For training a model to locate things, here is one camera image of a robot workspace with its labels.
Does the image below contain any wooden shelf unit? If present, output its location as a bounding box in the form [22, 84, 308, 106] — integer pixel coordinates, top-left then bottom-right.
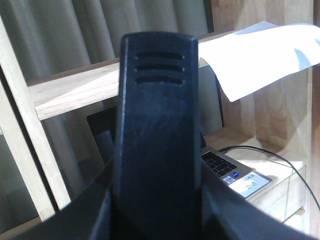
[0, 0, 320, 240]

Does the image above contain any grey laptop with stickers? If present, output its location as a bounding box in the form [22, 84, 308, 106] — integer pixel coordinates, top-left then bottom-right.
[86, 63, 271, 198]

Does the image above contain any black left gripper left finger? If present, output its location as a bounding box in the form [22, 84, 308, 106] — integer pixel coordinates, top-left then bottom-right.
[14, 160, 114, 240]

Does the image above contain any black cable right of laptop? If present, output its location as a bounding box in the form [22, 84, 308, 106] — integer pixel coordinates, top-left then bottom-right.
[218, 145, 320, 211]

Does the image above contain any white paper sheet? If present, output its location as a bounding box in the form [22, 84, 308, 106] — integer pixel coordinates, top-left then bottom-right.
[199, 20, 320, 102]

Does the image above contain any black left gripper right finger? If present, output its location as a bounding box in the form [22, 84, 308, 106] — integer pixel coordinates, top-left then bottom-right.
[201, 161, 312, 240]

